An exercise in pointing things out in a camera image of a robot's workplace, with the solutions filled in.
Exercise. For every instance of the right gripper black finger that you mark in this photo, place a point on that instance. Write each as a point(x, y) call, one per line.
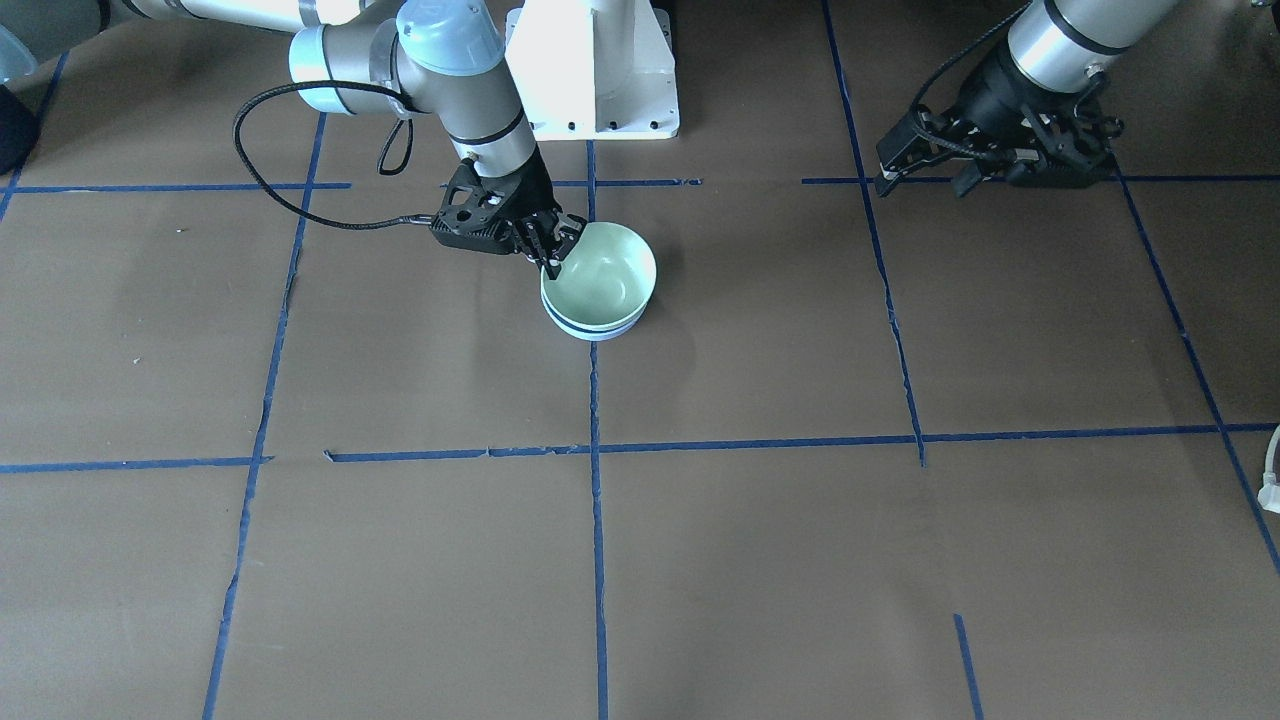
point(556, 237)

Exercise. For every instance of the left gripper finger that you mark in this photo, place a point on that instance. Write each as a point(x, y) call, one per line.
point(989, 165)

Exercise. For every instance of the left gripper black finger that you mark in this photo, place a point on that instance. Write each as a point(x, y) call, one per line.
point(903, 151)

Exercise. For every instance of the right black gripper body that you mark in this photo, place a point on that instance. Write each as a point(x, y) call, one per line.
point(529, 194)

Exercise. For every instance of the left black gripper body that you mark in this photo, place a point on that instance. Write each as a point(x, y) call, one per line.
point(990, 100)

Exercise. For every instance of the green bowl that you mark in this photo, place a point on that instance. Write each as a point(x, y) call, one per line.
point(611, 273)

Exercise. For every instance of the blue bowl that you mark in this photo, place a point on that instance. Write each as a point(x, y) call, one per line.
point(593, 333)

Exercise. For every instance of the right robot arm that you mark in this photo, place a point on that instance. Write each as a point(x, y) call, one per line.
point(405, 58)

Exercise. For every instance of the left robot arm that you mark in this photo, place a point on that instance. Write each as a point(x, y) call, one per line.
point(1058, 44)

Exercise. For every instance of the white mounting pillar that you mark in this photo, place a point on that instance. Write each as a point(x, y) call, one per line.
point(595, 70)

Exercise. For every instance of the white plug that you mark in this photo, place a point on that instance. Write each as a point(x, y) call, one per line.
point(1268, 493)

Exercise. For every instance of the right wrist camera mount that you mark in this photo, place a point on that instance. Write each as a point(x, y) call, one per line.
point(479, 213)

